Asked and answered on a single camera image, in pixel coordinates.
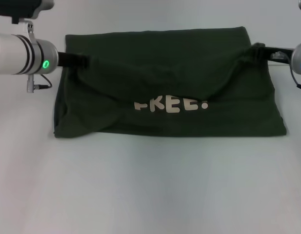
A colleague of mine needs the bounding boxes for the dark green t-shirt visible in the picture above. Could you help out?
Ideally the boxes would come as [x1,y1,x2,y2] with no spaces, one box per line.
[52,26,287,139]

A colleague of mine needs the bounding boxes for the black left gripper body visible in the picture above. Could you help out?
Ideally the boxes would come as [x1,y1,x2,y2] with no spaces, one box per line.
[56,51,91,70]

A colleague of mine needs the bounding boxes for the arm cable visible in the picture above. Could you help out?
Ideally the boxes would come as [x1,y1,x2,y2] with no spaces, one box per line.
[26,74,53,94]
[288,55,301,91]

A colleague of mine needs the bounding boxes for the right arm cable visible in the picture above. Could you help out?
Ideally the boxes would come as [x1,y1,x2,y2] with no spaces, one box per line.
[288,55,301,91]

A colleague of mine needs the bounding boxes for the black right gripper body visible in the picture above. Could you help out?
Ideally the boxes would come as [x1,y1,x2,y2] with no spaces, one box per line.
[252,42,295,66]

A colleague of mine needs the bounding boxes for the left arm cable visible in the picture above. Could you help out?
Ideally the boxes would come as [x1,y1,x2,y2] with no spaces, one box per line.
[26,74,53,94]

